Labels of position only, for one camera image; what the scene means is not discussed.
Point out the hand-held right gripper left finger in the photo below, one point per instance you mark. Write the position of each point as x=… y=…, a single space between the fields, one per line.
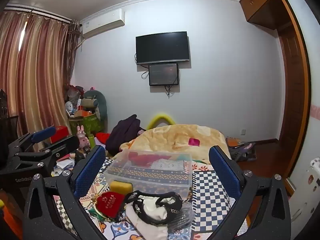
x=89 y=171

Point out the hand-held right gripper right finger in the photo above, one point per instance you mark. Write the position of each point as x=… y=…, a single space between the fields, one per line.
x=223 y=173

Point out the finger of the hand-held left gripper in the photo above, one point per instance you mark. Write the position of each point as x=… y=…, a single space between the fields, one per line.
x=43 y=133
x=65 y=143

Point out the yellow sponge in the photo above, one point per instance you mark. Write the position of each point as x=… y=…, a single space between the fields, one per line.
x=121 y=186

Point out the red embroidered pouch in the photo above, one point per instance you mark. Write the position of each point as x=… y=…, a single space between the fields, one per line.
x=110 y=202

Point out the clear plastic storage box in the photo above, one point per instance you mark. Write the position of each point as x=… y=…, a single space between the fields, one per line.
x=152 y=177

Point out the white garment with black trim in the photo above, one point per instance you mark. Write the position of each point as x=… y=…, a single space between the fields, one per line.
x=150 y=212

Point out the red box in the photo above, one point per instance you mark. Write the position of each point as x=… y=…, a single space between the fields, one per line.
x=60 y=132

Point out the pink rabbit toy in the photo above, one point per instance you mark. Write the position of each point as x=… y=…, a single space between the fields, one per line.
x=82 y=137

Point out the scattered white papers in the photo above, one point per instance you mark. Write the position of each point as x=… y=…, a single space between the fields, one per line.
x=63 y=163

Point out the patterned bedsheet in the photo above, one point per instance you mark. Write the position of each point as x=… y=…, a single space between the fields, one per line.
x=210 y=195

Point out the green storage box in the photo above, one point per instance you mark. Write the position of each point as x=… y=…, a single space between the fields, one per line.
x=86 y=123

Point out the pile of bags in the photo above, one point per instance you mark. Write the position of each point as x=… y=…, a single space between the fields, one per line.
x=241 y=148

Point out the red pillow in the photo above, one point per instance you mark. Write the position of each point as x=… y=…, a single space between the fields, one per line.
x=103 y=137

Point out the magenta cloth patch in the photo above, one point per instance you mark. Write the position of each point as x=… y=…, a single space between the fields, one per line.
x=194 y=142

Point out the dark purple jacket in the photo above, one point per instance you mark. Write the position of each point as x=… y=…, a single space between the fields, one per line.
x=123 y=132

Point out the grey-green long pillow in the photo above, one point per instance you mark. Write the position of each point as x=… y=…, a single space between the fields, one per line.
x=100 y=105

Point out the white patterned cloth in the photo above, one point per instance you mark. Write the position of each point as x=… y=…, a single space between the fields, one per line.
x=168 y=165

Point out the red cloth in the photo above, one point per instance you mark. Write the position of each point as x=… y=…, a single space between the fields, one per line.
x=143 y=160

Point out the striped brown curtain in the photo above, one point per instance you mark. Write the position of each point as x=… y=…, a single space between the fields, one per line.
x=37 y=75

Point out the clear plastic bag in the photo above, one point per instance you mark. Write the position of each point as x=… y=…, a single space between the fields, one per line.
x=181 y=217

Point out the yellow fleece blanket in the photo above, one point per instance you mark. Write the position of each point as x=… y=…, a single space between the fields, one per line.
x=172 y=137

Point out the yellow curved cushion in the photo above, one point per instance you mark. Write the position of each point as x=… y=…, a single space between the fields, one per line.
x=161 y=118

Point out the brown wooden door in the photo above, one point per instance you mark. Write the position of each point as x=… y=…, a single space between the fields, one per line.
x=295 y=100

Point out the white air conditioner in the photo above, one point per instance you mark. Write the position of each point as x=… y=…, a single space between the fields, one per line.
x=105 y=23

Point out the wooden overhead cabinet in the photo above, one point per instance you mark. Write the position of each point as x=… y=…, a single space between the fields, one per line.
x=262 y=2

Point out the small black wall monitor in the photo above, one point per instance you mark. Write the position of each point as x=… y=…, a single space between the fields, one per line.
x=163 y=74

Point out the wall-mounted black television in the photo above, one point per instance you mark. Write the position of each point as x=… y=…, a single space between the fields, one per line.
x=162 y=47

